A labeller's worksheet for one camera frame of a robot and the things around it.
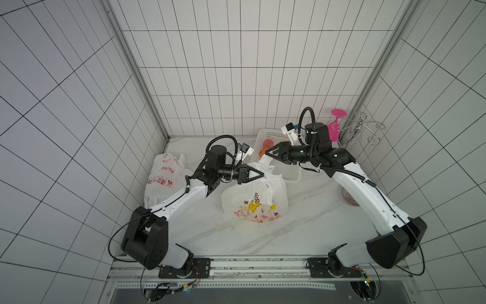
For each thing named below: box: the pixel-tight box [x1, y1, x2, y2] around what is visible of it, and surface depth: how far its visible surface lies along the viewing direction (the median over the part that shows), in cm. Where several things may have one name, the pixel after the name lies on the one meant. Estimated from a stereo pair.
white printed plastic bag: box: [220, 153, 290, 223], surface depth 73 cm
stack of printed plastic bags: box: [144, 152, 194, 209], surface depth 96 cm
